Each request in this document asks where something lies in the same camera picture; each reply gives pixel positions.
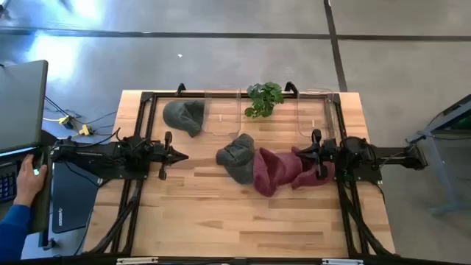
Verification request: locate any maroon beanie hat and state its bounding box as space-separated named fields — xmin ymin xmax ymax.
xmin=290 ymin=146 xmax=336 ymax=191
xmin=252 ymin=146 xmax=303 ymax=198

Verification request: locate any dark closed laptop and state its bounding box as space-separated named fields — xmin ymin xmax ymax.
xmin=51 ymin=161 xmax=101 ymax=235

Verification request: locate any black aluminium table frame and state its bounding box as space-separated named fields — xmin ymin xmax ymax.
xmin=84 ymin=81 xmax=400 ymax=258

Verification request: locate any black cable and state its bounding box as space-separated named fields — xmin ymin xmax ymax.
xmin=43 ymin=95 xmax=119 ymax=127

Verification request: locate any clear plastic bin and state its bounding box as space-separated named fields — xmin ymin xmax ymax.
xmin=203 ymin=88 xmax=243 ymax=137
xmin=296 ymin=88 xmax=336 ymax=140

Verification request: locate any person's forearm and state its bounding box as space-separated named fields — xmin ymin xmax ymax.
xmin=0 ymin=204 xmax=32 ymax=263

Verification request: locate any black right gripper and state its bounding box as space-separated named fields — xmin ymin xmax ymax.
xmin=294 ymin=128 xmax=340 ymax=181

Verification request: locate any green leafy plant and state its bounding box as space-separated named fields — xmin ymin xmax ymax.
xmin=244 ymin=82 xmax=285 ymax=119

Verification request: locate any white metal bracket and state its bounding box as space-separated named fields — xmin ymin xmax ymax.
xmin=322 ymin=258 xmax=365 ymax=265
xmin=116 ymin=257 xmax=160 ymax=265

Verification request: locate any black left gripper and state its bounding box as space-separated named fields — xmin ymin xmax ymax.
xmin=148 ymin=131 xmax=189 ymax=181

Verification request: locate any grey monitor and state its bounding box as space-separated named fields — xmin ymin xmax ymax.
xmin=0 ymin=59 xmax=49 ymax=155

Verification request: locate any dark grey beanie hat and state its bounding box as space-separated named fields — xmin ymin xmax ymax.
xmin=162 ymin=99 xmax=205 ymax=138
xmin=215 ymin=132 xmax=257 ymax=186

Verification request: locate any black computer mouse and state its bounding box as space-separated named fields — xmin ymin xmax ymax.
xmin=31 ymin=156 xmax=48 ymax=178

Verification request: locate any blue-lit keyboard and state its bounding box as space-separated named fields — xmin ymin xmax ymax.
xmin=0 ymin=161 xmax=19 ymax=204

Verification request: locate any person's hand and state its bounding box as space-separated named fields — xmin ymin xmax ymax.
xmin=13 ymin=154 xmax=49 ymax=208

